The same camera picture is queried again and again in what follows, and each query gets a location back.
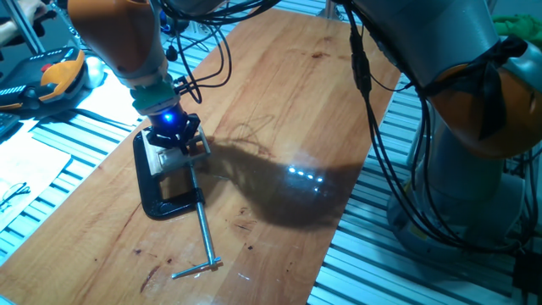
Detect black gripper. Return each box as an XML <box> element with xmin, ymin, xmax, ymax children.
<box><xmin>146</xmin><ymin>103</ymin><xmax>202</xmax><ymax>154</ymax></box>

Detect small wooden window frame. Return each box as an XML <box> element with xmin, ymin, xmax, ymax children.
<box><xmin>141</xmin><ymin>125</ymin><xmax>212</xmax><ymax>177</ymax></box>

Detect person's bare forearm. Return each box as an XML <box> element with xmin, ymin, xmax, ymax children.
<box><xmin>0</xmin><ymin>19</ymin><xmax>21</xmax><ymax>46</ymax></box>

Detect person's bare hand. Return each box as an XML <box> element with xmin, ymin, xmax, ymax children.
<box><xmin>20</xmin><ymin>0</ymin><xmax>47</xmax><ymax>19</ymax></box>

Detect black C-clamp with steel screw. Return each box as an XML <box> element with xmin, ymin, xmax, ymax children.
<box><xmin>132</xmin><ymin>130</ymin><xmax>224</xmax><ymax>280</ymax></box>

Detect white paper sheet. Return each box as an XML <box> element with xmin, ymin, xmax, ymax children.
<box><xmin>75</xmin><ymin>71</ymin><xmax>143</xmax><ymax>126</ymax></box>
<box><xmin>0</xmin><ymin>135</ymin><xmax>72</xmax><ymax>233</ymax></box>

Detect glossy brown wooden board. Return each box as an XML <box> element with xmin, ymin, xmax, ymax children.
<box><xmin>0</xmin><ymin>8</ymin><xmax>401</xmax><ymax>305</ymax></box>

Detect orange and black teach pendant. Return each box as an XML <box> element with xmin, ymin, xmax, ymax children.
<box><xmin>0</xmin><ymin>46</ymin><xmax>86</xmax><ymax>112</ymax></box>

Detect thin-framed eyeglasses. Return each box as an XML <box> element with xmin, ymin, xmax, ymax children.
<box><xmin>0</xmin><ymin>181</ymin><xmax>32</xmax><ymax>212</ymax></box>

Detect black computer keyboard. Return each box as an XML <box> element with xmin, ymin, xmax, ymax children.
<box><xmin>0</xmin><ymin>112</ymin><xmax>21</xmax><ymax>139</ymax></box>

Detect grey metal strut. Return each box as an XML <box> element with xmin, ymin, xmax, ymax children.
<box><xmin>3</xmin><ymin>0</ymin><xmax>47</xmax><ymax>55</ymax></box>

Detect green cloth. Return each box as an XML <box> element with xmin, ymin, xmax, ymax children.
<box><xmin>490</xmin><ymin>14</ymin><xmax>542</xmax><ymax>39</ymax></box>

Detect black pendant cable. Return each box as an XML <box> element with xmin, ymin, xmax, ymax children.
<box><xmin>63</xmin><ymin>108</ymin><xmax>143</xmax><ymax>128</ymax></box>

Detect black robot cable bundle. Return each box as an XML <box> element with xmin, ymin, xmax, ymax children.
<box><xmin>158</xmin><ymin>0</ymin><xmax>542</xmax><ymax>255</ymax></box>

